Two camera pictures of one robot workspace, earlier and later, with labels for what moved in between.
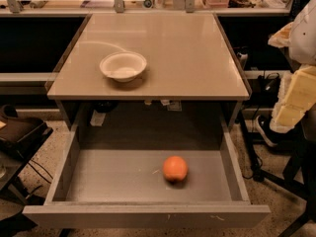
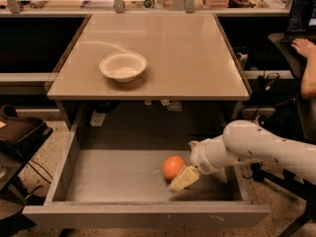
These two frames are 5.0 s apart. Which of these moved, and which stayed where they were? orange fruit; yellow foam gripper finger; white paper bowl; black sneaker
Moved: yellow foam gripper finger
Stayed: orange fruit; white paper bowl; black sneaker
